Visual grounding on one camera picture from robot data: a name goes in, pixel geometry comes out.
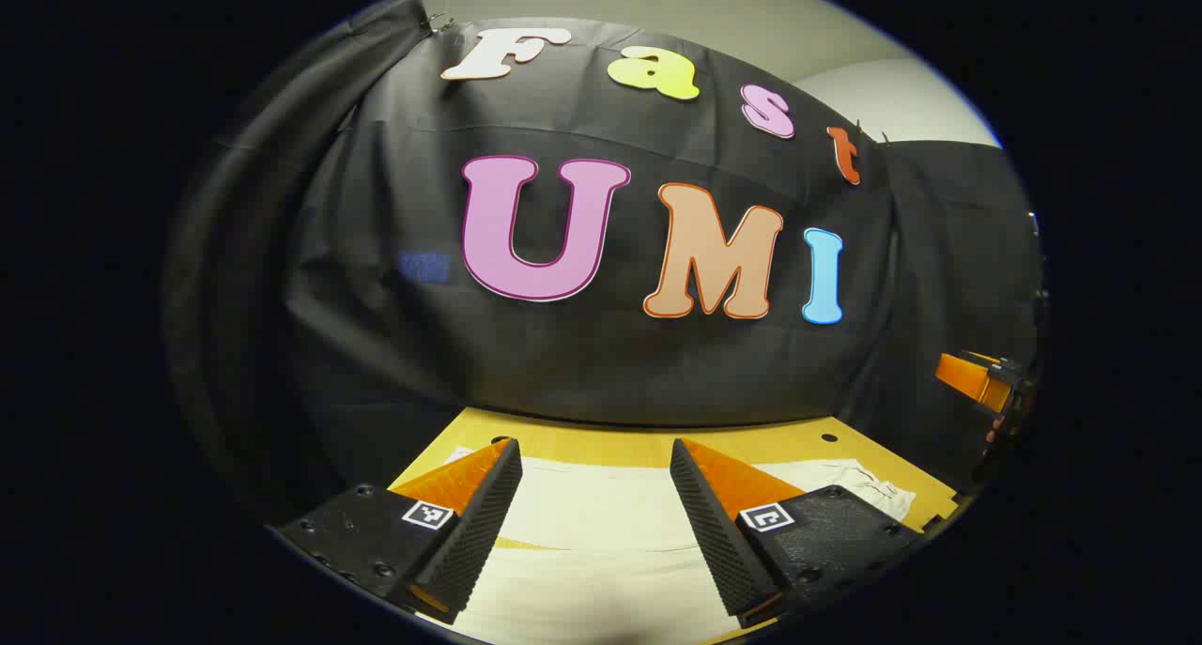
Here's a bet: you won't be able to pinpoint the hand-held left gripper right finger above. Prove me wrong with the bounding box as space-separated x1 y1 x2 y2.
670 438 927 629

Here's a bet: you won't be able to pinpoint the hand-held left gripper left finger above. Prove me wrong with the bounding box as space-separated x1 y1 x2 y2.
272 438 523 625

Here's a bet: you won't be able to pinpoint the white jeans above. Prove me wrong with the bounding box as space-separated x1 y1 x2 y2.
441 446 917 645

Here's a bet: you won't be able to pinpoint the black backdrop cloth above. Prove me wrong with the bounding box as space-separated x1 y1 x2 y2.
164 0 1045 524

